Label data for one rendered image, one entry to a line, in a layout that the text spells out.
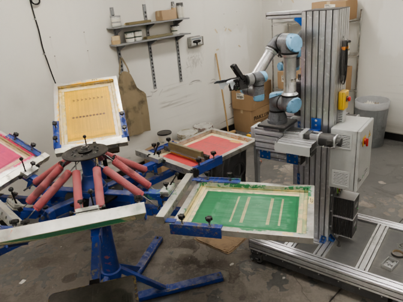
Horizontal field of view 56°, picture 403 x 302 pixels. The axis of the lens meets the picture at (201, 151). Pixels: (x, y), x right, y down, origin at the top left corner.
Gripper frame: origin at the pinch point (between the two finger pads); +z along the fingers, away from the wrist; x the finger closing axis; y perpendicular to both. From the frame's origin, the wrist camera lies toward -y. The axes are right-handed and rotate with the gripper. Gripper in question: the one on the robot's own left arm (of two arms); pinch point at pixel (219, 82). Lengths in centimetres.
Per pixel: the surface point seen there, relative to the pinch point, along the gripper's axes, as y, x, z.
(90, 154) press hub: 32, 36, 80
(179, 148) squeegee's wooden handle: 54, 75, 3
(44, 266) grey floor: 149, 149, 126
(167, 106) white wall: 51, 301, -83
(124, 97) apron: 23, 275, -16
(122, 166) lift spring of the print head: 45, 34, 63
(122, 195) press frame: 63, 31, 67
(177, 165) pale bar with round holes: 58, 44, 20
